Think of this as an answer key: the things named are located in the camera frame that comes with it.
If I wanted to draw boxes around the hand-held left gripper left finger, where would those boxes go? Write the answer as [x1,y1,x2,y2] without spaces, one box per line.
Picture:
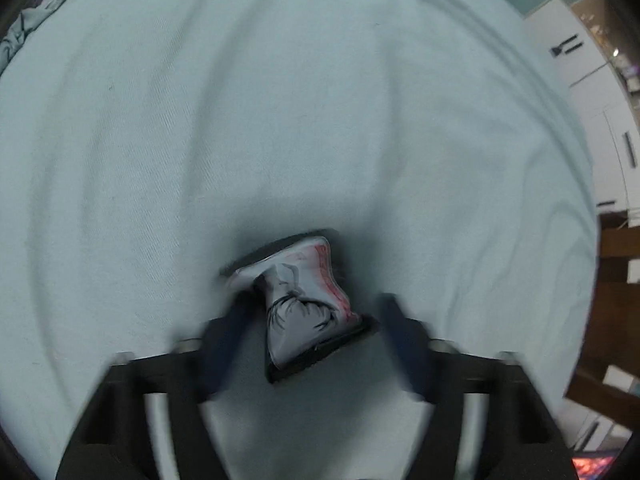
[55,305,257,480]

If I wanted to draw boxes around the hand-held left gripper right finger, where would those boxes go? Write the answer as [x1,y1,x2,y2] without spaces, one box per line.
[379,292,576,480]

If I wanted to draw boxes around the white snack packet black drawing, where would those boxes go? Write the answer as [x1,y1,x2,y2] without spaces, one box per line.
[220,230,379,385]

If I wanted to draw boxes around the white flat box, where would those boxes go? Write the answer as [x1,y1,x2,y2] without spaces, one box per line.
[569,400,636,457]

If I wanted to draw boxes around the teal bed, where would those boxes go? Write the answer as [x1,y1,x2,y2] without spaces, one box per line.
[0,0,601,480]

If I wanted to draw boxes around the brown wooden furniture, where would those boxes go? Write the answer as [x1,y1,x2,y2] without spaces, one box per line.
[565,211,640,427]

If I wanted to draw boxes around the red patterned rug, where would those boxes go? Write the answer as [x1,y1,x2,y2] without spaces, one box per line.
[571,454,623,480]

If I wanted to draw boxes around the rumpled grey blanket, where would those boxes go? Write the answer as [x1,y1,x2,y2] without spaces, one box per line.
[0,0,108,77]

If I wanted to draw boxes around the white cabinet black handles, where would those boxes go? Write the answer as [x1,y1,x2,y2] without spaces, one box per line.
[522,0,640,211]

